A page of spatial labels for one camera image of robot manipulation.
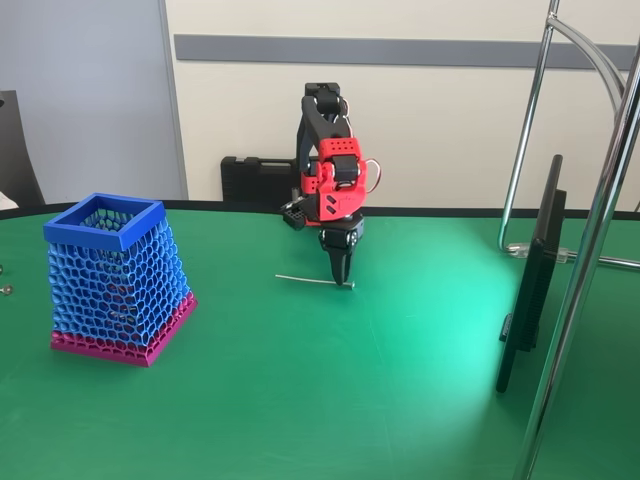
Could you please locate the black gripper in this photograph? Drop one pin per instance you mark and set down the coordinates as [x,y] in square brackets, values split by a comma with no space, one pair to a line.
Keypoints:
[339,241]

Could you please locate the candle wick with metal tab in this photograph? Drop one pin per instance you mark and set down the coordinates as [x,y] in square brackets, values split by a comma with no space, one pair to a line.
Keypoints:
[305,281]

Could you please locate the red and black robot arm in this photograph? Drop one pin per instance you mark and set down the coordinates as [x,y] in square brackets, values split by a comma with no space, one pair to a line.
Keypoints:
[340,200]

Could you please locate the blue and pink lattice basket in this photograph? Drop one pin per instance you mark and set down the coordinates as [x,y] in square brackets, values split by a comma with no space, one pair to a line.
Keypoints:
[110,280]

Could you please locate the spare candle wick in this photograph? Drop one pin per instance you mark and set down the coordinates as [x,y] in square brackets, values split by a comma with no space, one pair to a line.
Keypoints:
[6,289]

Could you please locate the black plastic tool case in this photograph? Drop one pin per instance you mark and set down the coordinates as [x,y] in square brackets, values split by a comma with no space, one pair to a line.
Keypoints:
[255,180]

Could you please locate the green cloth with black rim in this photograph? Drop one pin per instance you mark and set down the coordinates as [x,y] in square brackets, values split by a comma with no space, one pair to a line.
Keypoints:
[300,400]

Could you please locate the black LED light panel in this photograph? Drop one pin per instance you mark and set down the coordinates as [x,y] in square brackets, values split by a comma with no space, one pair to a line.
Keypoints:
[535,280]

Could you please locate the chrome tube stand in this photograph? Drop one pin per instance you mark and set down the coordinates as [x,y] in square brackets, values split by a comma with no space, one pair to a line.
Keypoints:
[575,310]

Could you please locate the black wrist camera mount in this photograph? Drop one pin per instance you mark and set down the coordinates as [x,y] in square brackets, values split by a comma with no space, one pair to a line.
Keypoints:
[294,216]

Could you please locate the grey wall rail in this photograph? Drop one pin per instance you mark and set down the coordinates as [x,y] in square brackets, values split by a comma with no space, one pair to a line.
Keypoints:
[400,50]

